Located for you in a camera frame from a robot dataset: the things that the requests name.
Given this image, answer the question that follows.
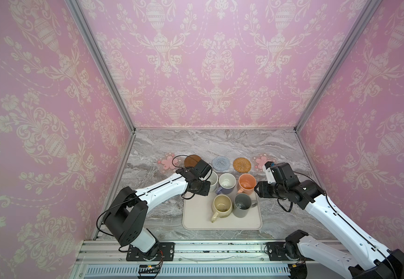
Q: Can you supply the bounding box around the brown wooden round coaster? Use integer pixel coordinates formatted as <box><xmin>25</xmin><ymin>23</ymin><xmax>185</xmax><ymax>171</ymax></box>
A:
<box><xmin>184</xmin><ymin>155</ymin><xmax>201</xmax><ymax>168</ymax></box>

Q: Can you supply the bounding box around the white ceramic mug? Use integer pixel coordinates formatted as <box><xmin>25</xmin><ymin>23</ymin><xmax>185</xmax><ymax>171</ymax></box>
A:
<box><xmin>207</xmin><ymin>171</ymin><xmax>219</xmax><ymax>193</ymax></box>

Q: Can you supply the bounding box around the pink flower coaster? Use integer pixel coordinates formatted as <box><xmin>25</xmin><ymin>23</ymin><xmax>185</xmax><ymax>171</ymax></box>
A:
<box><xmin>157</xmin><ymin>153</ymin><xmax>180</xmax><ymax>173</ymax></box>
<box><xmin>252</xmin><ymin>153</ymin><xmax>276</xmax><ymax>172</ymax></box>

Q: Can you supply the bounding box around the blue woven round coaster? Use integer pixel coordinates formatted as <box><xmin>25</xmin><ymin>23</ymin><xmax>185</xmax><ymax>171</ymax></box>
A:
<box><xmin>212</xmin><ymin>156</ymin><xmax>230</xmax><ymax>172</ymax></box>

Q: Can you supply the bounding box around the tan rattan round coaster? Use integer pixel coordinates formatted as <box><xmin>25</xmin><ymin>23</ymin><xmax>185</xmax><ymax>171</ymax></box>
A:
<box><xmin>233</xmin><ymin>158</ymin><xmax>251</xmax><ymax>173</ymax></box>

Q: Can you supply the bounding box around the grey green ceramic mug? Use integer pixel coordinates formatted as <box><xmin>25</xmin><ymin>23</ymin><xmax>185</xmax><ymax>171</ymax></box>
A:
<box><xmin>232</xmin><ymin>193</ymin><xmax>258</xmax><ymax>218</ymax></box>

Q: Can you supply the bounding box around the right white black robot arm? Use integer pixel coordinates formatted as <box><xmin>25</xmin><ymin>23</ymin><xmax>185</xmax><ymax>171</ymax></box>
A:
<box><xmin>254</xmin><ymin>180</ymin><xmax>404</xmax><ymax>279</ymax></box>

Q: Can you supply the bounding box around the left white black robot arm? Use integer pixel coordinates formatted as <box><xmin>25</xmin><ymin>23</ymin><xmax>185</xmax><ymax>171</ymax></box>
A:
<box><xmin>97</xmin><ymin>162</ymin><xmax>212</xmax><ymax>260</ymax></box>

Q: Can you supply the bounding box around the lavender ceramic mug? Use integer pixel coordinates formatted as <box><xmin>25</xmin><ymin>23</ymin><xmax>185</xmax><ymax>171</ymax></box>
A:
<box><xmin>215</xmin><ymin>173</ymin><xmax>237</xmax><ymax>195</ymax></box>

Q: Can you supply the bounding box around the beige rectangular tray mat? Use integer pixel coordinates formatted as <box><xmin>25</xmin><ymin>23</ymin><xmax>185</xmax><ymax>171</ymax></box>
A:
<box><xmin>183</xmin><ymin>179</ymin><xmax>262</xmax><ymax>230</ymax></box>

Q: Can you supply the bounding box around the yellow ceramic mug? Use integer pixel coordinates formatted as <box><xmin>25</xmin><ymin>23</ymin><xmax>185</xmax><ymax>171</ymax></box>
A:
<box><xmin>211</xmin><ymin>195</ymin><xmax>233</xmax><ymax>223</ymax></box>

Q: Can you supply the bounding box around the orange ceramic mug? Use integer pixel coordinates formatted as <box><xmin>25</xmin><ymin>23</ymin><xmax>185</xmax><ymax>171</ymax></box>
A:
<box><xmin>237</xmin><ymin>173</ymin><xmax>257</xmax><ymax>195</ymax></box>

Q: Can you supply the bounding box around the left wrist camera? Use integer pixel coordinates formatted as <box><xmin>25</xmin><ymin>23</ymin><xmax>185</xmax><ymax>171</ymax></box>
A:
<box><xmin>193</xmin><ymin>159</ymin><xmax>212</xmax><ymax>179</ymax></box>

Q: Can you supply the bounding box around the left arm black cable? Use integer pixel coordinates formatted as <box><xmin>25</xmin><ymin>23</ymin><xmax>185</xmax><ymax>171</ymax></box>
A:
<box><xmin>171</xmin><ymin>155</ymin><xmax>192</xmax><ymax>170</ymax></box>

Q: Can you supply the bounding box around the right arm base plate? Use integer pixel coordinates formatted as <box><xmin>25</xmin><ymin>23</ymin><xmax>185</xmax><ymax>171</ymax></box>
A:
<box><xmin>264</xmin><ymin>242</ymin><xmax>312</xmax><ymax>262</ymax></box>

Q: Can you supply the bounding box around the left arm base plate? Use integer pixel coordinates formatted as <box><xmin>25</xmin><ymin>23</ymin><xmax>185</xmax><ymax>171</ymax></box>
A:
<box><xmin>126</xmin><ymin>242</ymin><xmax>175</xmax><ymax>262</ymax></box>

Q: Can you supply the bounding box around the aluminium front rail frame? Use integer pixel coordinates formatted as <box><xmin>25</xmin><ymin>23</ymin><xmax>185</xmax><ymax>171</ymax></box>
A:
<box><xmin>70</xmin><ymin>239</ymin><xmax>348</xmax><ymax>279</ymax></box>

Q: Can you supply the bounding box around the right aluminium corner post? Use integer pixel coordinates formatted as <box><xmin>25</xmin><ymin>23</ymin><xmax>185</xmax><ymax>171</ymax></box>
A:
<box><xmin>294</xmin><ymin>0</ymin><xmax>382</xmax><ymax>136</ymax></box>

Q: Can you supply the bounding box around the aluminium corner post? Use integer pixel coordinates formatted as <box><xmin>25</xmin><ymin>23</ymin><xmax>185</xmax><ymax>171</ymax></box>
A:
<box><xmin>65</xmin><ymin>0</ymin><xmax>136</xmax><ymax>134</ymax></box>
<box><xmin>294</xmin><ymin>0</ymin><xmax>382</xmax><ymax>136</ymax></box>

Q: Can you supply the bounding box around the left aluminium corner post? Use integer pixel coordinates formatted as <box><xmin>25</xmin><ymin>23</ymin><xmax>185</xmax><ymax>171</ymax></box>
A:
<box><xmin>65</xmin><ymin>0</ymin><xmax>136</xmax><ymax>134</ymax></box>

